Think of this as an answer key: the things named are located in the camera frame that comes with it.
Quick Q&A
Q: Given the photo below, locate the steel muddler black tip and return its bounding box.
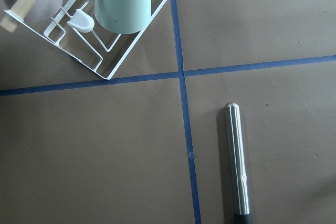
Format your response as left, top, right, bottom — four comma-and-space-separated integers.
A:
224, 102, 253, 223

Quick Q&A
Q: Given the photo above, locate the mint green cup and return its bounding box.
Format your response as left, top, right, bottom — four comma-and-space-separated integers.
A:
94, 0, 151, 34

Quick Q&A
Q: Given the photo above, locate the white wire cup rack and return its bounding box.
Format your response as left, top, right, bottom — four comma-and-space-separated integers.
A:
1, 0, 177, 89

